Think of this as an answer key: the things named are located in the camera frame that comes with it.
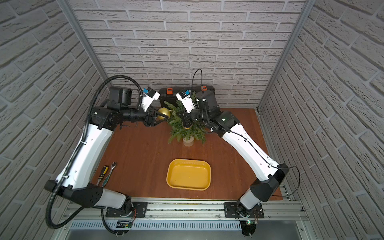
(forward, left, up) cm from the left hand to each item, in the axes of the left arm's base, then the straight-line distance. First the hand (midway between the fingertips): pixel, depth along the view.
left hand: (166, 112), depth 64 cm
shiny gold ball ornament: (0, -9, -11) cm, 14 cm away
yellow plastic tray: (-14, -10, -38) cm, 42 cm away
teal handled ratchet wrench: (-8, +36, -38) cm, 53 cm away
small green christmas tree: (+4, -3, -20) cm, 21 cm away
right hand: (+1, -6, -1) cm, 6 cm away
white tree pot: (+8, -9, -36) cm, 38 cm away
